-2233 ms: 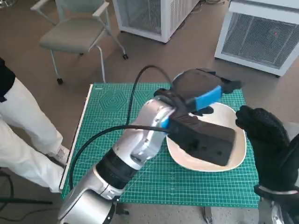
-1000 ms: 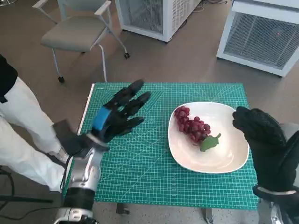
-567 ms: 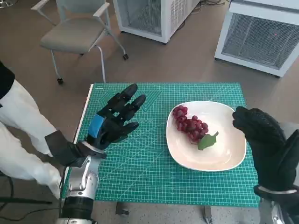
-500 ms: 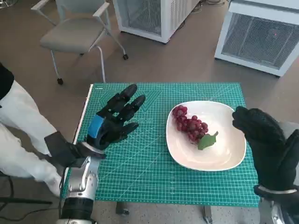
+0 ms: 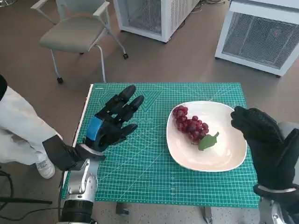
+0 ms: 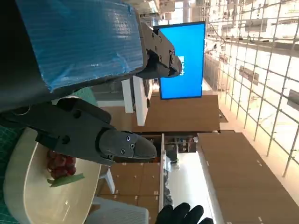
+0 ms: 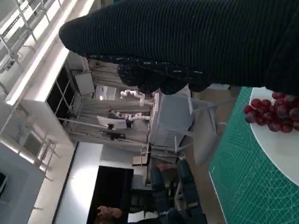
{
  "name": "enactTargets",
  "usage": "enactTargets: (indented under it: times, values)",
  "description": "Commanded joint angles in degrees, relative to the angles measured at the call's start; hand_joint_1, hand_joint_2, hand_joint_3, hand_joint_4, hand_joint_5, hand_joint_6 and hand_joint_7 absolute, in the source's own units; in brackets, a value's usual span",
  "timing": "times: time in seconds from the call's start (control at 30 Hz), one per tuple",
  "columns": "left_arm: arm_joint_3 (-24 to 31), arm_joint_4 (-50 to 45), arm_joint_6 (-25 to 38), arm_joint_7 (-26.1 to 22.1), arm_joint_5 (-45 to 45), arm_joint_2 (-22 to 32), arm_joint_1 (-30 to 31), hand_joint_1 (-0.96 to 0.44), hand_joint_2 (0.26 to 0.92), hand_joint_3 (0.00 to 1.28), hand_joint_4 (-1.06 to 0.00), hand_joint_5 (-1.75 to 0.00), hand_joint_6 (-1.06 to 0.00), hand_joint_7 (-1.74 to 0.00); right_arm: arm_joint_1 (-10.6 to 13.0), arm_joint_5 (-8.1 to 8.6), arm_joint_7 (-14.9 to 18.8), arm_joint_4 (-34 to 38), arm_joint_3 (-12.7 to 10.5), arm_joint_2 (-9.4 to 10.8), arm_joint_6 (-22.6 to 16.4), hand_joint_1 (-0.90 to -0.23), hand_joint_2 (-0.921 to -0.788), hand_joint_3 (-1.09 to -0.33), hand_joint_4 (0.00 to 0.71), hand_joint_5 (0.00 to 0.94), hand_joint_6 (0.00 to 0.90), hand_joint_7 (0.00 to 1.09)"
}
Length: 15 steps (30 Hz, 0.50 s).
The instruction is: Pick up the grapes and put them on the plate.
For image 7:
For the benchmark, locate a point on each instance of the purple toy grapes green leaf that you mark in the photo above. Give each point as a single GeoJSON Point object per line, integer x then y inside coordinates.
{"type": "Point", "coordinates": [273, 114]}

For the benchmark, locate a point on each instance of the white plate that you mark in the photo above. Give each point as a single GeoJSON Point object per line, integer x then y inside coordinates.
{"type": "Point", "coordinates": [275, 151]}

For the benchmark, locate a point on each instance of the white desk monitor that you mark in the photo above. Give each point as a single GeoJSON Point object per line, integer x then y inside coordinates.
{"type": "Point", "coordinates": [114, 121]}

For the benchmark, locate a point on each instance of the grey curtain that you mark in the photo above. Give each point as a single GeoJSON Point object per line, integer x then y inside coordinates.
{"type": "Point", "coordinates": [93, 105]}

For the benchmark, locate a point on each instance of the white board panel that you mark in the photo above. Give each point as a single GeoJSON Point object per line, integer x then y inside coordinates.
{"type": "Point", "coordinates": [84, 81]}

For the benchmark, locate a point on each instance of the seated person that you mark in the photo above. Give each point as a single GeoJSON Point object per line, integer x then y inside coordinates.
{"type": "Point", "coordinates": [187, 186]}

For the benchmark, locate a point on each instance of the large black screen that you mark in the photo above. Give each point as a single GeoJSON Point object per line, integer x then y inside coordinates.
{"type": "Point", "coordinates": [112, 186]}

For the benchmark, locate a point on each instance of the black gridded window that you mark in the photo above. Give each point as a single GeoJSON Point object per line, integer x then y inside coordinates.
{"type": "Point", "coordinates": [59, 93]}

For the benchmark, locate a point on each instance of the green cutting mat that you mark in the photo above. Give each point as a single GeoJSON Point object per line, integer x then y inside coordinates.
{"type": "Point", "coordinates": [238, 163]}

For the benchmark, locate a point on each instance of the grey chair white frame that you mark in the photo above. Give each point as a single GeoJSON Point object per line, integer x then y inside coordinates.
{"type": "Point", "coordinates": [208, 140]}

